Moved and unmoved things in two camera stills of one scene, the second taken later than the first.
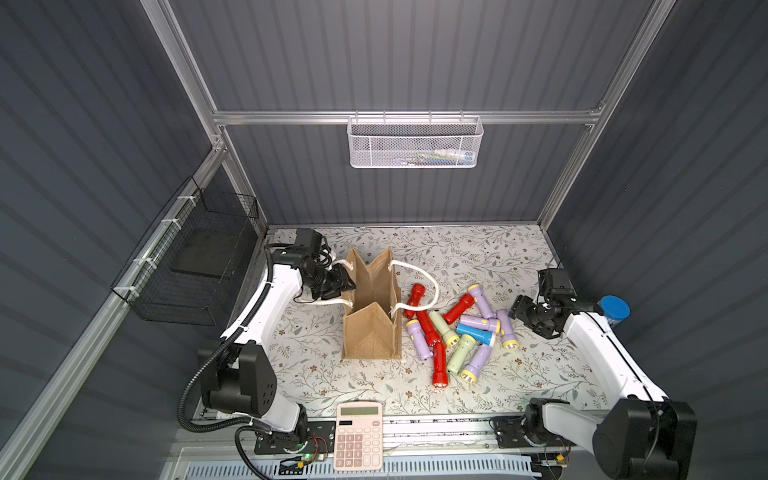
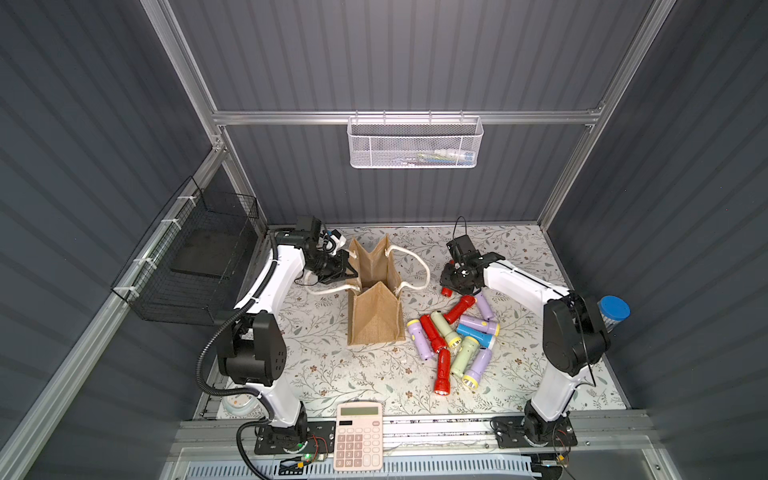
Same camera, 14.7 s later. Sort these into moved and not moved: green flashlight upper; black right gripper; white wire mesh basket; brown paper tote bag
Moved: black right gripper; brown paper tote bag
Not moved: green flashlight upper; white wire mesh basket
